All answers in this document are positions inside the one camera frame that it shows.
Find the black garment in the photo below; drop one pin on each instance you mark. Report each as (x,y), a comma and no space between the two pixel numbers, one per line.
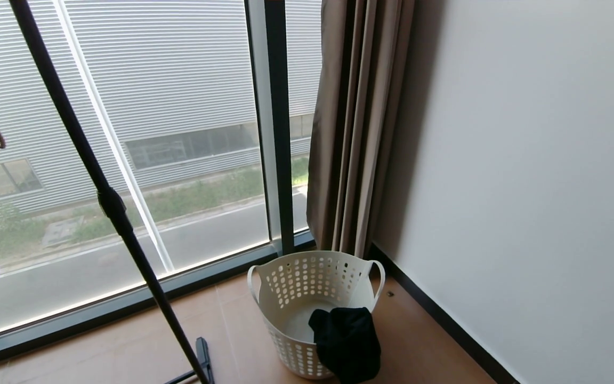
(347,341)

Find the white laundry basket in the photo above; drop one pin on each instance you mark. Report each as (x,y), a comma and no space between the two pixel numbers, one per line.
(296,325)

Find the black clothes rack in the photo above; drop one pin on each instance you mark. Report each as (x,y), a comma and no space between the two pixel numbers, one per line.
(110,205)

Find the beige curtain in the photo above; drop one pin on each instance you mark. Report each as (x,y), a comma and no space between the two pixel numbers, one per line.
(349,133)

